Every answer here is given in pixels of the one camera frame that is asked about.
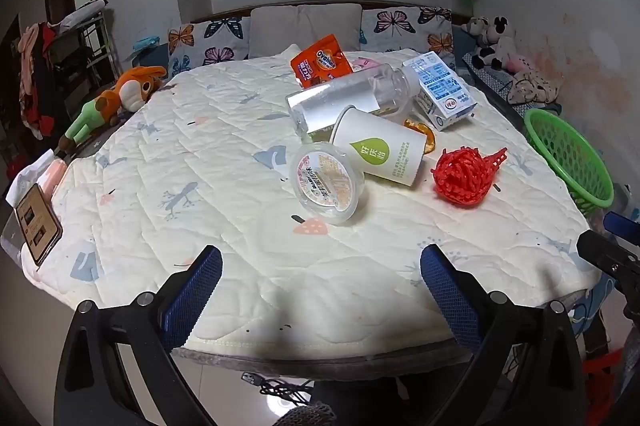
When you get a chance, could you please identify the orange fox plush toy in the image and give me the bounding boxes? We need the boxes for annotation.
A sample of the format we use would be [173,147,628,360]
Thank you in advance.
[57,66,168,154]

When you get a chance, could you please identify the white plastic bag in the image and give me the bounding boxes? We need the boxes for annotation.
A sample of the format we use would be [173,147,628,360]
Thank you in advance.
[5,150,56,207]

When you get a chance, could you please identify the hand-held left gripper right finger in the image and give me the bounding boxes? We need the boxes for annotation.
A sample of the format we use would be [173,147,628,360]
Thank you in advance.
[420,243,587,426]

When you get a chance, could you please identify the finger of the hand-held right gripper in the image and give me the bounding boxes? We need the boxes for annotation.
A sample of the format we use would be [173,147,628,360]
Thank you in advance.
[602,211,640,239]
[576,230,640,291]

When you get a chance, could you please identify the pink soft pack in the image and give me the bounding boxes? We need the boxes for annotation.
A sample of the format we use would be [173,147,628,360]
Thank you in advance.
[37,158,66,201]

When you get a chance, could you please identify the person's left forearm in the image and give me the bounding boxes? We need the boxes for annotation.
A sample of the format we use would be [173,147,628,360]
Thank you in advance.
[277,402,337,426]

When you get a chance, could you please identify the spotted cow plush toy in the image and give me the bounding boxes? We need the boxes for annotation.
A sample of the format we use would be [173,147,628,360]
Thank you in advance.
[461,16,493,51]

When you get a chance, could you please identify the wooden headboard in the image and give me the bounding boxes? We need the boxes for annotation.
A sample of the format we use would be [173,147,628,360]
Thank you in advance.
[190,0,453,26]

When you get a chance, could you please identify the red plastic stool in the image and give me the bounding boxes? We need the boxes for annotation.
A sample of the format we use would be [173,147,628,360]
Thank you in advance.
[585,353,623,402]

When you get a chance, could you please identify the brown cardboard box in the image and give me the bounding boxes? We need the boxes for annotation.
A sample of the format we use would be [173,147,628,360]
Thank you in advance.
[14,183,63,264]

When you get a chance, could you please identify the translucent orange wrapper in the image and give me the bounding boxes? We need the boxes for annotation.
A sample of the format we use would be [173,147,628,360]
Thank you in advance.
[402,118,438,157]

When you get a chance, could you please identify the hanging red clothes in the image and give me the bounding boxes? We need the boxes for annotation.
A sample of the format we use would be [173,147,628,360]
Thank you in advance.
[17,23,56,141]

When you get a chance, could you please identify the metal clothes rack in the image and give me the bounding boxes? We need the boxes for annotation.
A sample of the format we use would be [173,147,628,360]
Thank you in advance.
[45,0,116,107]

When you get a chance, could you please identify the black white mouse plush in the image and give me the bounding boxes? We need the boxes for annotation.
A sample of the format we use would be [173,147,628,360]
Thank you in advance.
[472,16,518,71]

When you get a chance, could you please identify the red mesh net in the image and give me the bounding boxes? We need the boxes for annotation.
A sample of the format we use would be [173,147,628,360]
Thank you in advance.
[432,146,508,207]

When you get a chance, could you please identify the white paper cup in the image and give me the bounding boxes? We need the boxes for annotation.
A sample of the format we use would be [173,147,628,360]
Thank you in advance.
[330,104,426,187]

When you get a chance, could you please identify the clear plastic bottle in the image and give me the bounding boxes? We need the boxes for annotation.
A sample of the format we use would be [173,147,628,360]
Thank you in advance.
[285,62,418,141]

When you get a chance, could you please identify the pink plush toy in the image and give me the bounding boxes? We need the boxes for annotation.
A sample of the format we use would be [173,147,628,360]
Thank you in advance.
[502,53,536,74]

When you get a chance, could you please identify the clear plastic lidded cup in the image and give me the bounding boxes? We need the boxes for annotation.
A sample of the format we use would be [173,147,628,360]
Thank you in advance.
[291,142,368,225]

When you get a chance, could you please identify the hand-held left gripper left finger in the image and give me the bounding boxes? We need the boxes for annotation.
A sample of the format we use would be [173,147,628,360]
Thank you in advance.
[54,245,223,426]

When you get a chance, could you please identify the black cable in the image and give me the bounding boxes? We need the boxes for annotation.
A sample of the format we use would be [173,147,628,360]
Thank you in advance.
[242,371,321,407]

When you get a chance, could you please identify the grey pillow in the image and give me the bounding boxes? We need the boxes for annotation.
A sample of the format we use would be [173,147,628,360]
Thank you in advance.
[248,3,363,59]

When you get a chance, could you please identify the beige spotted cloth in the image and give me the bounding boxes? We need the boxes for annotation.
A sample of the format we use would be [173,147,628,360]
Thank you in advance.
[507,68,563,104]

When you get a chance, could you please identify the white blue milk carton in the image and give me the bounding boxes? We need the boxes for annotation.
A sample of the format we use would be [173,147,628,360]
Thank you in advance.
[401,52,477,131]

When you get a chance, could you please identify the green plastic basket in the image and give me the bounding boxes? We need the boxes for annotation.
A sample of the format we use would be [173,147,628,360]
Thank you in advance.
[522,108,615,214]

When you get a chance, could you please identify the orange snack pouch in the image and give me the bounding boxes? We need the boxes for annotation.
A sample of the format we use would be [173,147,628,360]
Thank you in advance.
[290,34,351,89]

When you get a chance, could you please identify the butterfly print pillow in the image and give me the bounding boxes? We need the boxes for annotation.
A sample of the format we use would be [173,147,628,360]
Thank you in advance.
[359,6,456,56]
[167,16,251,79]

